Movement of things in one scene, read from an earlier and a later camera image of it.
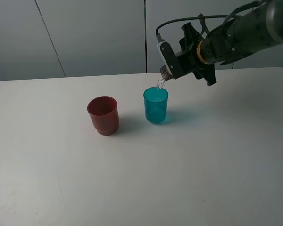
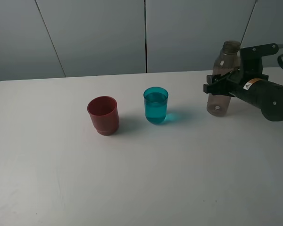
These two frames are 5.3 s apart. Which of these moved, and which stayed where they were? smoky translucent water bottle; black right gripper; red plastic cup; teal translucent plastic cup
Moved: black right gripper; smoky translucent water bottle
Stayed: red plastic cup; teal translucent plastic cup
